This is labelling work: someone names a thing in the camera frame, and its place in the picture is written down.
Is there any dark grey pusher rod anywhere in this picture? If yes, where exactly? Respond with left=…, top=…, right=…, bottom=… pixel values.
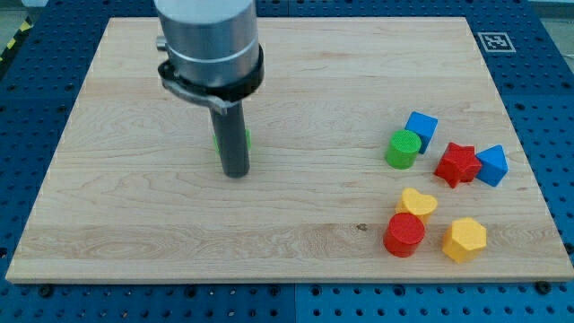
left=211, top=102, right=250, bottom=179

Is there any green cylinder block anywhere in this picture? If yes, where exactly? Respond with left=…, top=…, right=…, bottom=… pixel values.
left=385, top=129, right=422, bottom=170

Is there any yellow heart block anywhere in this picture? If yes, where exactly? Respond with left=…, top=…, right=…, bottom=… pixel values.
left=395, top=188, right=439, bottom=224

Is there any red cylinder block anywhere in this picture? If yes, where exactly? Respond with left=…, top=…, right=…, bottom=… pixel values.
left=382, top=213, right=426, bottom=258

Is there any red star block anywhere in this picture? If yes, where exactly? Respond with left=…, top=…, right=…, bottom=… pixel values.
left=434, top=143, right=483, bottom=188

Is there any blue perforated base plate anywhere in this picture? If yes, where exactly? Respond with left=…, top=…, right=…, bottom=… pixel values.
left=1, top=0, right=573, bottom=322

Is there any green star block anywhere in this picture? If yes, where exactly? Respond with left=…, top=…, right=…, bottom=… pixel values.
left=213, top=128, right=251, bottom=155

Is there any blue cube block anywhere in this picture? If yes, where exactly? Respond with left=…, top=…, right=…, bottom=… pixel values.
left=404, top=111, right=439, bottom=154

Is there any black and metal clamp ring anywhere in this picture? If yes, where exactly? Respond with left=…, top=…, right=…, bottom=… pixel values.
left=158, top=45, right=265, bottom=115

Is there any yellow hexagon block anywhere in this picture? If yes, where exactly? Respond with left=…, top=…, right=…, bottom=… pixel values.
left=442, top=217, right=487, bottom=264

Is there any white fiducial marker tag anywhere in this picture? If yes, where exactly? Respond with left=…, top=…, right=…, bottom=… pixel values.
left=477, top=31, right=516, bottom=53

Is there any wooden board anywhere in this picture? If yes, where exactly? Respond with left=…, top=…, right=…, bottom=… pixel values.
left=6, top=17, right=573, bottom=284

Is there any blue triangular block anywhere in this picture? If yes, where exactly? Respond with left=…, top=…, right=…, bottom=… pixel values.
left=475, top=144, right=509, bottom=187

